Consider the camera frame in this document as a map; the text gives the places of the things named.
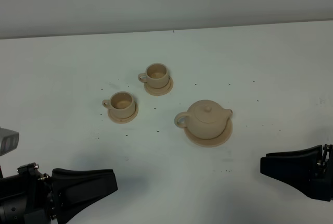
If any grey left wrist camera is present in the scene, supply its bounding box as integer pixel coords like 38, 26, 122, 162
0, 128, 19, 156

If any far beige cup saucer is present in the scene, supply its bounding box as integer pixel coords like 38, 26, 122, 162
144, 77, 174, 96

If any large beige teapot saucer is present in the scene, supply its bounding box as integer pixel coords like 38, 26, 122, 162
184, 118, 233, 147

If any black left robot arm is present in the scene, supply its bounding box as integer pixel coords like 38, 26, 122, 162
1, 163, 118, 223

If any beige cup saucer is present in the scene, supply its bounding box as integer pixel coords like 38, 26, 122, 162
144, 77, 174, 96
108, 102, 138, 124

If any near beige cup saucer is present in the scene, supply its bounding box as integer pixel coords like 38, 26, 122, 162
108, 102, 138, 124

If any near beige teacup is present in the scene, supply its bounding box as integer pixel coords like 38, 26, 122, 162
102, 91, 135, 118

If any far beige teacup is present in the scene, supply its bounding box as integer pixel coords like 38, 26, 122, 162
138, 63, 169, 89

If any beige ceramic teapot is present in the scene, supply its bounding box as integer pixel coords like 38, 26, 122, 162
174, 99, 233, 140

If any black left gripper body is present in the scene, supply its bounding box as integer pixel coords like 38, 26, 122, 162
1, 163, 57, 223

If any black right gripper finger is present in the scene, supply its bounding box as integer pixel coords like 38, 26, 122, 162
260, 145, 322, 180
264, 173, 328, 201

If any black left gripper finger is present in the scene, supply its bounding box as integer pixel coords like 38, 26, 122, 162
52, 168, 118, 203
56, 189, 117, 223

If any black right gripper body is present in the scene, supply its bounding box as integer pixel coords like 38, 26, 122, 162
316, 144, 332, 202

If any beige teacup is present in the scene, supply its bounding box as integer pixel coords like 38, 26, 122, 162
102, 91, 135, 118
138, 63, 169, 89

